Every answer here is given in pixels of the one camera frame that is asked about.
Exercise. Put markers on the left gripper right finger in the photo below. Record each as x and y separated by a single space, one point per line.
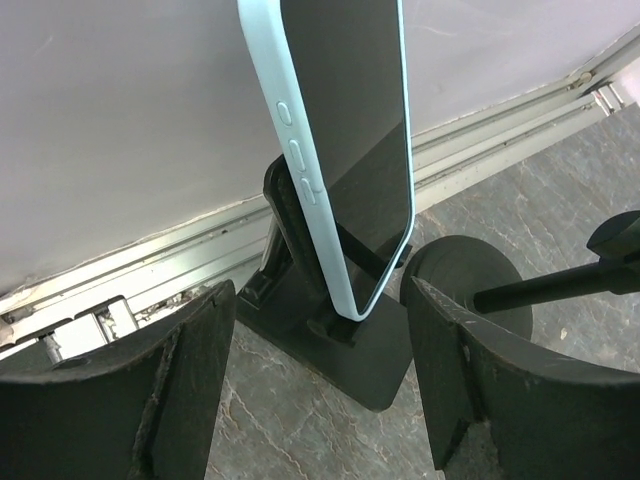
497 404

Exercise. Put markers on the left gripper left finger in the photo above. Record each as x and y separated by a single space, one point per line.
142 407

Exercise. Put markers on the black round base phone stand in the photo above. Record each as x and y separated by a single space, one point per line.
479 277

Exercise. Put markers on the black folding phone stand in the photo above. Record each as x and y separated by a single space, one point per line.
286 302

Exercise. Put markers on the blue case phone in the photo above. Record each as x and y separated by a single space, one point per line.
334 77

